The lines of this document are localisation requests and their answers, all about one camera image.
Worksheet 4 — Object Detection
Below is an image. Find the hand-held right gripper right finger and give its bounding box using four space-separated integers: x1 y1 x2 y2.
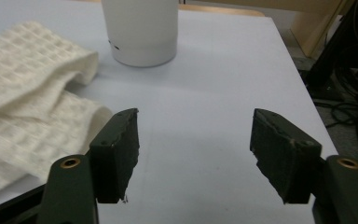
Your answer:
249 107 324 205

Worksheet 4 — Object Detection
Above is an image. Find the pale table mat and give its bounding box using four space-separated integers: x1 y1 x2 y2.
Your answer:
0 0 339 224

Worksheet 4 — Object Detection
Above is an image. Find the white cylindrical container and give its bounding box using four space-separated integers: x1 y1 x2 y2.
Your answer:
101 0 180 68

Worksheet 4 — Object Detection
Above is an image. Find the black floor cable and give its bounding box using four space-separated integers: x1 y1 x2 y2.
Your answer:
311 46 358 164

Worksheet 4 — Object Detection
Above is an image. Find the beige wooden cabinet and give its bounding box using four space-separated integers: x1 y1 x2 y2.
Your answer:
180 0 358 59

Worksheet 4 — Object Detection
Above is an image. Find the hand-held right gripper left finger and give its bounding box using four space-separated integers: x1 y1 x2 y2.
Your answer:
88 107 141 204

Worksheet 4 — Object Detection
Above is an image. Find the black metal stand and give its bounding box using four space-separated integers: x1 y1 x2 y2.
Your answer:
301 0 358 102

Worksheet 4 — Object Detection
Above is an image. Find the white waffle cloth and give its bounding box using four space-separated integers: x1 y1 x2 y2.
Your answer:
0 21 115 196

